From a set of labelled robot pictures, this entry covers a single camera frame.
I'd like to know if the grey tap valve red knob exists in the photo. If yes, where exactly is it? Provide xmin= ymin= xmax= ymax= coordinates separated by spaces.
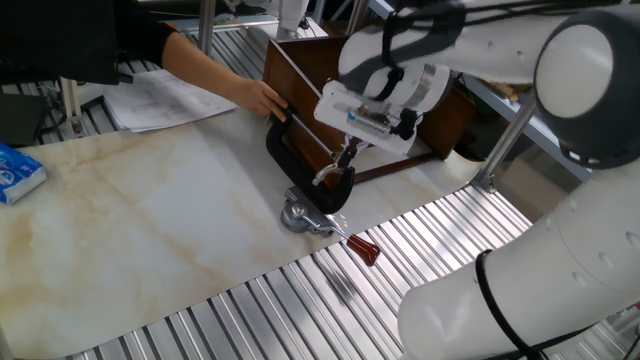
xmin=279 ymin=185 xmax=383 ymax=268

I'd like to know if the blue tissue pack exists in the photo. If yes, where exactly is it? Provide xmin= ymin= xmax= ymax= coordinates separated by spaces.
xmin=0 ymin=141 xmax=49 ymax=206

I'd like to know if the person black clothed torso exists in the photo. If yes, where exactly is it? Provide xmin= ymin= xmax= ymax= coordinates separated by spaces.
xmin=0 ymin=0 xmax=179 ymax=87

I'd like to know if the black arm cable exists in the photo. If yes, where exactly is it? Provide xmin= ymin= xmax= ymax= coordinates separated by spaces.
xmin=379 ymin=0 xmax=626 ymax=360

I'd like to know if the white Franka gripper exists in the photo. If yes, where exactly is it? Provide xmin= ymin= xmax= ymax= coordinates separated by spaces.
xmin=313 ymin=78 xmax=420 ymax=170

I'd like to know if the black C-clamp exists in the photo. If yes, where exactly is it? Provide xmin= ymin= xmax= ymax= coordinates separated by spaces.
xmin=264 ymin=112 xmax=357 ymax=215

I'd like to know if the person bare forearm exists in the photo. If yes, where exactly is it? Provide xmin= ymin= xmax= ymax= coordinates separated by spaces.
xmin=160 ymin=30 xmax=251 ymax=104

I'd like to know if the white stand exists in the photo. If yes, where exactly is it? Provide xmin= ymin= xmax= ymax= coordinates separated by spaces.
xmin=247 ymin=0 xmax=331 ymax=44

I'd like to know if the aluminium frame post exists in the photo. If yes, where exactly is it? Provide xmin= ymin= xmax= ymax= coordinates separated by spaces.
xmin=198 ymin=0 xmax=218 ymax=54
xmin=470 ymin=94 xmax=539 ymax=195
xmin=59 ymin=76 xmax=87 ymax=137

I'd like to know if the white printed paper stack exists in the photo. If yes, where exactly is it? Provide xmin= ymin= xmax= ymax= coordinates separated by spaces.
xmin=101 ymin=68 xmax=239 ymax=134

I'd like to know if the black computer keyboard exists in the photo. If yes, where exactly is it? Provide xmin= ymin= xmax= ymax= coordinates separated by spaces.
xmin=116 ymin=43 xmax=166 ymax=65

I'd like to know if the small beige object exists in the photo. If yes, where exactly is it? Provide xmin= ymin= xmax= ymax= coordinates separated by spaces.
xmin=485 ymin=79 xmax=522 ymax=102

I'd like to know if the black flat device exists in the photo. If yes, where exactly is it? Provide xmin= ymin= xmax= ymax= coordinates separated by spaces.
xmin=0 ymin=92 xmax=54 ymax=149

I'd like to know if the beige cardboard box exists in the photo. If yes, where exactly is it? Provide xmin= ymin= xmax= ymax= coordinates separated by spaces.
xmin=492 ymin=149 xmax=591 ymax=224

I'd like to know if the person bare hand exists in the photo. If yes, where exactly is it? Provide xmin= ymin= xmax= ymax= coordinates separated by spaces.
xmin=232 ymin=78 xmax=290 ymax=124

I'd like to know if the silver wrist camera blue cap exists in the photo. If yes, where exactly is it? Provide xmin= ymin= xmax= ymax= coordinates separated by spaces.
xmin=345 ymin=107 xmax=401 ymax=139

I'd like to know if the brown wooden drawer box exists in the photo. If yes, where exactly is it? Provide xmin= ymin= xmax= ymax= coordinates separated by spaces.
xmin=263 ymin=34 xmax=476 ymax=185

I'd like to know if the white marble tile slab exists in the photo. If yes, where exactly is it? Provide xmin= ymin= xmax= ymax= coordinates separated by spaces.
xmin=0 ymin=102 xmax=484 ymax=360

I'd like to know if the silver tap spout brass cap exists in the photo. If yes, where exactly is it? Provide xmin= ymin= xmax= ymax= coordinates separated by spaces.
xmin=312 ymin=158 xmax=346 ymax=187

